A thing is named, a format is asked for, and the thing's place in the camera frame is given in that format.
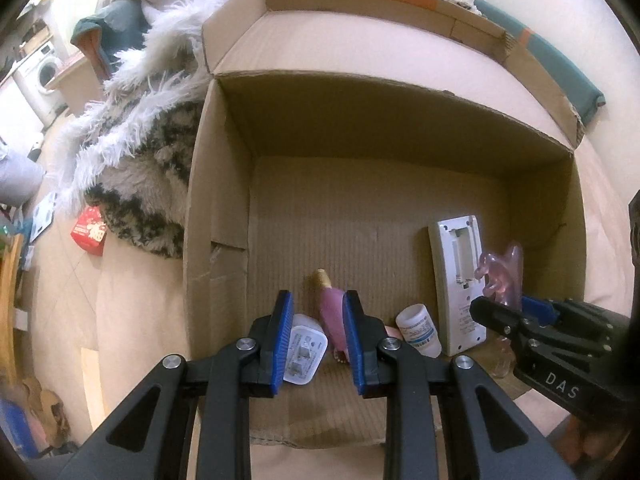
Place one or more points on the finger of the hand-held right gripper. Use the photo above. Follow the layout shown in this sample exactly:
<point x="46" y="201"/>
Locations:
<point x="495" y="317"/>
<point x="540" y="308"/>

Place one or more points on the fluffy leopard print blanket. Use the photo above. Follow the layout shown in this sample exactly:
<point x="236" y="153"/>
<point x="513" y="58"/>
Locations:
<point x="145" y="160"/>

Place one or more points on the grey plastic bag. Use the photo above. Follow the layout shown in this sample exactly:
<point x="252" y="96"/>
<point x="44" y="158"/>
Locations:
<point x="20" y="180"/>

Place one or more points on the person's right hand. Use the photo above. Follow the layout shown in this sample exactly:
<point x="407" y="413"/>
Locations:
<point x="592" y="442"/>

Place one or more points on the flat cardboard piece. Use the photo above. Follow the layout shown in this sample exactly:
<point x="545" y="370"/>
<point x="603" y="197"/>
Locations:
<point x="92" y="385"/>

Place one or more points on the brown slipper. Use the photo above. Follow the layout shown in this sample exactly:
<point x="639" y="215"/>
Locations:
<point x="47" y="410"/>

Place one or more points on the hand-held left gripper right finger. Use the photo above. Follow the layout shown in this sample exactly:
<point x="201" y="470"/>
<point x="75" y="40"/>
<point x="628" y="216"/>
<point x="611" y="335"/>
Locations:
<point x="356" y="345"/>

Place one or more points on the red gift bag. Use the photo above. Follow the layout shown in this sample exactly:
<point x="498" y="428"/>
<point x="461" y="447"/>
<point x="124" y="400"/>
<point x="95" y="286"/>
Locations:
<point x="90" y="232"/>

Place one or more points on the beige wooden cabinet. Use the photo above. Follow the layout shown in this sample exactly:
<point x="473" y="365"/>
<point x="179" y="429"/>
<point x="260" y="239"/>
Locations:
<point x="75" y="85"/>

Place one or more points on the blue bag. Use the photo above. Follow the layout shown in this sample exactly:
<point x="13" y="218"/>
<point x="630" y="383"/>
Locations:
<point x="15" y="430"/>

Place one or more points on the small white pill bottle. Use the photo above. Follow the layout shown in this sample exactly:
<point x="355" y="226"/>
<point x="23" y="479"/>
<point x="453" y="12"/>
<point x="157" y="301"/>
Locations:
<point x="417" y="327"/>

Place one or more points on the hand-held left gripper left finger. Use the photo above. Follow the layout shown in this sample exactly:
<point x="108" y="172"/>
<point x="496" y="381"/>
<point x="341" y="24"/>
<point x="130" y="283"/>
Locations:
<point x="282" y="340"/>

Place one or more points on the pink tube with gold tip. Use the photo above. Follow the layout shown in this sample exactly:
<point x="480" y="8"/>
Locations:
<point x="330" y="315"/>

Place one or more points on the white washing machine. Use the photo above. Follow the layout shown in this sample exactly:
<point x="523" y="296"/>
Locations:
<point x="45" y="72"/>

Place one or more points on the teal pillow with orange stripe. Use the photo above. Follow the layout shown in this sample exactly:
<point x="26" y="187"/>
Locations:
<point x="550" y="55"/>
<point x="110" y="20"/>

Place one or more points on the white charger plug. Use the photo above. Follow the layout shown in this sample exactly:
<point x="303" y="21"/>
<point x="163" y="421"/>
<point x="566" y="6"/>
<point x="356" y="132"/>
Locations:
<point x="307" y="345"/>

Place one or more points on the wooden chair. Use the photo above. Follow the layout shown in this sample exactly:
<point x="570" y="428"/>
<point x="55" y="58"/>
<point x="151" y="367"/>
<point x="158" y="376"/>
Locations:
<point x="10" y="280"/>

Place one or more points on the white remote control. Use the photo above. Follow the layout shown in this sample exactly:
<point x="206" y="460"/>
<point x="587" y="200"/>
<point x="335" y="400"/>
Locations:
<point x="457" y="280"/>

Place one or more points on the cardboard box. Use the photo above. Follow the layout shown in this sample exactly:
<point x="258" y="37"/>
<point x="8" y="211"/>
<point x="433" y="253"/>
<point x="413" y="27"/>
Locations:
<point x="350" y="200"/>

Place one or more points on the white bathroom scale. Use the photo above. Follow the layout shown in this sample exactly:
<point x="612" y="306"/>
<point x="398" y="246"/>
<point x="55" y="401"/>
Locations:
<point x="42" y="217"/>

